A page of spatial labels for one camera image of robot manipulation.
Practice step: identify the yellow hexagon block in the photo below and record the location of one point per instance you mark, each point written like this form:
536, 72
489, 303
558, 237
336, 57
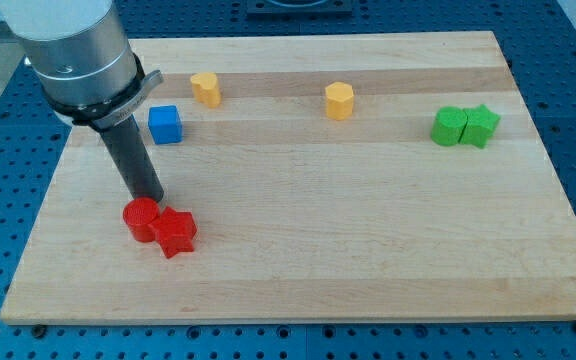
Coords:
339, 100

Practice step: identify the green star block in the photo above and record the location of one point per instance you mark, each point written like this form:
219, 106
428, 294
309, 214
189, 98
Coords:
480, 127

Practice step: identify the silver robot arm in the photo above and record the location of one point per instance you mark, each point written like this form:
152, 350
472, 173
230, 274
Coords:
90, 76

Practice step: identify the blue cube block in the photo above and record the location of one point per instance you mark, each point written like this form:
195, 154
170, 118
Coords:
165, 124

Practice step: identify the red star block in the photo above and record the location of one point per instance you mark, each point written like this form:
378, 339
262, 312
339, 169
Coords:
174, 231

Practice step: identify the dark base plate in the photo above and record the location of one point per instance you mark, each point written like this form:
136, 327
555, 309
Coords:
263, 8

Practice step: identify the red cylinder block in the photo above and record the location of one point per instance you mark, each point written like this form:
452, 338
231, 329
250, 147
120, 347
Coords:
137, 215

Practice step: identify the green cylinder block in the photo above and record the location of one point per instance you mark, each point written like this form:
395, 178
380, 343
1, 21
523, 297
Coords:
448, 126

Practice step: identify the wooden board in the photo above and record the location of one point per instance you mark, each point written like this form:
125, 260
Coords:
306, 219

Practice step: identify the yellow heart block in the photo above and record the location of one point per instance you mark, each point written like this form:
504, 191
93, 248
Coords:
205, 88

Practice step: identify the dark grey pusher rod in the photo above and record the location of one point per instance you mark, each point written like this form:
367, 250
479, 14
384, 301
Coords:
128, 152

